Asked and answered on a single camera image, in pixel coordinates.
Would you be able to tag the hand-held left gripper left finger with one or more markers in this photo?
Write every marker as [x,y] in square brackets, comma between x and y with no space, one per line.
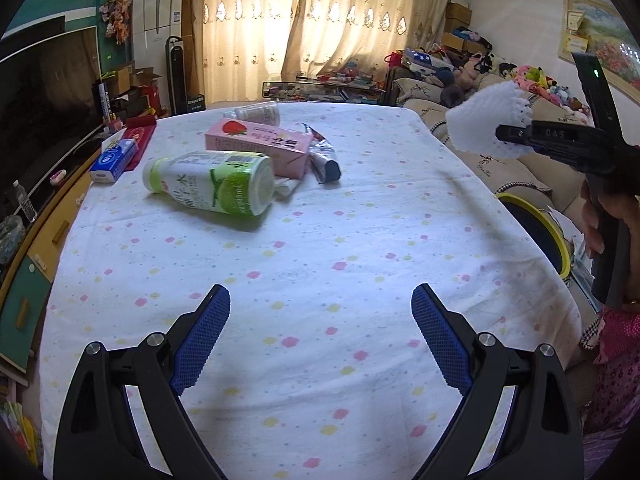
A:
[200,340]

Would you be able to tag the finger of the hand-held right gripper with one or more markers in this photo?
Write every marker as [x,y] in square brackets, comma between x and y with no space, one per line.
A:
[550,137]

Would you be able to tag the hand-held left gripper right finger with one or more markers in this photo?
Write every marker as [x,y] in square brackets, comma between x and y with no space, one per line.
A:
[442,340]

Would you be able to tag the white foam net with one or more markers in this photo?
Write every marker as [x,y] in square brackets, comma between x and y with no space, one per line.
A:
[480,115]

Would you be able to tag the dark bin with yellow rim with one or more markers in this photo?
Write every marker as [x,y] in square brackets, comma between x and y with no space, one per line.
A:
[542,230]

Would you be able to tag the person's right hand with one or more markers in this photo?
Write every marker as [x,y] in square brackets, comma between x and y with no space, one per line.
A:
[592,220]

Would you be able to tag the beige sofa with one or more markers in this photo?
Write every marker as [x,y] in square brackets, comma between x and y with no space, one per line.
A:
[505,175]

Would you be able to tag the pile of plush toys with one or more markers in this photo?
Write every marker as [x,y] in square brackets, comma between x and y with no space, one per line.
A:
[535,77]

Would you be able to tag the white paper sheet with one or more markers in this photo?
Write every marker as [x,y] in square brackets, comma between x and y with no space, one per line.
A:
[567,225]

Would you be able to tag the clear zip bag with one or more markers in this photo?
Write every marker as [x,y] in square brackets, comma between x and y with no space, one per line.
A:
[582,272]

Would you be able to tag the dark round cushion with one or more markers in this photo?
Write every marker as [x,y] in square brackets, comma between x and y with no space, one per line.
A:
[453,96]

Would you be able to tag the framed flower picture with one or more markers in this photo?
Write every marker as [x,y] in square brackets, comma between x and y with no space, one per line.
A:
[610,35]

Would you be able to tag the white floral tablecloth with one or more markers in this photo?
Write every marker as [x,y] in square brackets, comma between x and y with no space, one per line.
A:
[310,270]

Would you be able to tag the stack of cardboard boxes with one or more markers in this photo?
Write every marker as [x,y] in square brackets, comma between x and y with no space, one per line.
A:
[457,27]

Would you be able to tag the blue star blanket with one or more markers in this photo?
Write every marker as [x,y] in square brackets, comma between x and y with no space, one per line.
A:
[425,60]

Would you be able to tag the green label plastic bottle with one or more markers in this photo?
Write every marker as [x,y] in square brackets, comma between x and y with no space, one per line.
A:
[210,182]

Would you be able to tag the white paper scrap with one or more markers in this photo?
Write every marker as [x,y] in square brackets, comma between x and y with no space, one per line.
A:
[287,187]

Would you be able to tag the wooden television cabinet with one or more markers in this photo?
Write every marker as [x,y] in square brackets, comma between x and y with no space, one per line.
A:
[27,305]

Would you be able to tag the person's pink floral clothing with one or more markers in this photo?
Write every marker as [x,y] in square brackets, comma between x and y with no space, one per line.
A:
[617,360]

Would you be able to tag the blue tissue pack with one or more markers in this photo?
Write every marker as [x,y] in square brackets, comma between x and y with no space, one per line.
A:
[112,160]

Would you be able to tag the pile of colourful books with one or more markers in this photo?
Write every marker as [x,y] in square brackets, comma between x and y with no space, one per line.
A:
[15,420]

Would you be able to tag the pink strawberry carton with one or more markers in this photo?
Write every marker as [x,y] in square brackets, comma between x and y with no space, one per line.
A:
[260,142]

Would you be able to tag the glass ashtray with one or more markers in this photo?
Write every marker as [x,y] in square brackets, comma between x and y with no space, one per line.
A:
[10,240]

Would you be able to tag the silver tube with dark cap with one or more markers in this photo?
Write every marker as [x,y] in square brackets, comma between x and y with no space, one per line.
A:
[325,160]

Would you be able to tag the small pink and white item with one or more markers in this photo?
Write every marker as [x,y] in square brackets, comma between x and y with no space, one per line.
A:
[59,176]

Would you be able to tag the cream embroidered curtain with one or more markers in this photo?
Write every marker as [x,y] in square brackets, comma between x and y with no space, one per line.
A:
[245,40]
[370,15]

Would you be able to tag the clear water bottle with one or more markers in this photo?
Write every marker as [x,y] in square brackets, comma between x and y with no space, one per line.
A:
[25,202]

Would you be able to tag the glass coffee table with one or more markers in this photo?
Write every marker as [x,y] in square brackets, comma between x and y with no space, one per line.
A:
[325,91]

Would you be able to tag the small white bottle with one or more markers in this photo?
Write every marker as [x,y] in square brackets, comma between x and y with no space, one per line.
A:
[255,112]

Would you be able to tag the red box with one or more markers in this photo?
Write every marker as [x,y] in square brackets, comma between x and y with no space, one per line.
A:
[151,100]

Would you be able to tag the black tall carton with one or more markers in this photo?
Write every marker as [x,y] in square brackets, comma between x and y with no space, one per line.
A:
[102,100]

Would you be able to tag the black tower fan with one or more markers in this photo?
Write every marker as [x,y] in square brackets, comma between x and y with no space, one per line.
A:
[176,75]

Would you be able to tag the open cardboard box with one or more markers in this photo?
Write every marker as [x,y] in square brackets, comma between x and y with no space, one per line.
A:
[130,80]

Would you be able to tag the large black television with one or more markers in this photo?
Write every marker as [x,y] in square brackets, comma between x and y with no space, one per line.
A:
[45,100]

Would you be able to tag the white standing air conditioner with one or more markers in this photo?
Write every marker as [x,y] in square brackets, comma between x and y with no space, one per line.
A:
[155,20]

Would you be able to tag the artificial flower decoration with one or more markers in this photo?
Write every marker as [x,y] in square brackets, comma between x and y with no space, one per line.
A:
[116,15]

